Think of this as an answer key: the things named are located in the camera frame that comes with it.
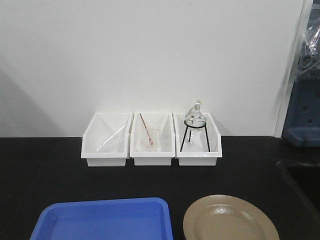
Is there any glass stirring rod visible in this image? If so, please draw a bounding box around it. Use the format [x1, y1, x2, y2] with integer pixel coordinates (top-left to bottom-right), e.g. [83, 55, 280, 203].
[95, 125, 126, 153]

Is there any blue plastic tray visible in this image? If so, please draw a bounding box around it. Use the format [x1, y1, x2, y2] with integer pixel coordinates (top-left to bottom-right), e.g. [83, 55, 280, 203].
[30, 197, 173, 240]

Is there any glass alcohol lamp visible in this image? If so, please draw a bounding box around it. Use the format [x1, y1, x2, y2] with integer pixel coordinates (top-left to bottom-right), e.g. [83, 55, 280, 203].
[184, 100, 207, 132]

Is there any blue equipment behind wall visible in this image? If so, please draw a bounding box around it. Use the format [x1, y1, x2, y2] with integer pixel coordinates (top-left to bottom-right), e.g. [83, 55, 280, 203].
[282, 0, 320, 147]

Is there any middle white storage bin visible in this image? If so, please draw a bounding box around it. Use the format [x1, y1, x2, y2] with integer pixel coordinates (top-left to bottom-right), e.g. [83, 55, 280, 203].
[129, 112, 176, 166]

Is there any right white storage bin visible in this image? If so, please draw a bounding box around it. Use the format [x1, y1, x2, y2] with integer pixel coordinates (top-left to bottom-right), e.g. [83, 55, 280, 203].
[173, 112, 223, 166]

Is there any beige plate with black rim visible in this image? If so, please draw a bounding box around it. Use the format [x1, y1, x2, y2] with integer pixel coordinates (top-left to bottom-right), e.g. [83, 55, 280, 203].
[183, 194, 280, 240]

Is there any black sink basin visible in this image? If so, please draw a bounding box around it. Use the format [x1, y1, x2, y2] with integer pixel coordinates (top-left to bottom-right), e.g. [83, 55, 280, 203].
[275, 160, 320, 235]

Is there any black wire tripod stand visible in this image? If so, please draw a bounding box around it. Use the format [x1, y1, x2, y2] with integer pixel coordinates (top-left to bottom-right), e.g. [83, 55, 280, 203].
[179, 120, 211, 152]

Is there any left white storage bin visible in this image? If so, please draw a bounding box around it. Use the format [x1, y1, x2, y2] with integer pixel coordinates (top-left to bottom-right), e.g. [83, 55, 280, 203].
[81, 112, 133, 167]

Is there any clear glass beaker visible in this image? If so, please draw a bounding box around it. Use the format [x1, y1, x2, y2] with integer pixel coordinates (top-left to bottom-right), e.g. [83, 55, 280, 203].
[140, 128, 160, 152]

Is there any white storage bin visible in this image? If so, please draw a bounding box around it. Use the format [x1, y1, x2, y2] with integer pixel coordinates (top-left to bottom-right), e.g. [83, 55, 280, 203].
[173, 112, 223, 166]
[129, 112, 176, 166]
[81, 112, 133, 167]

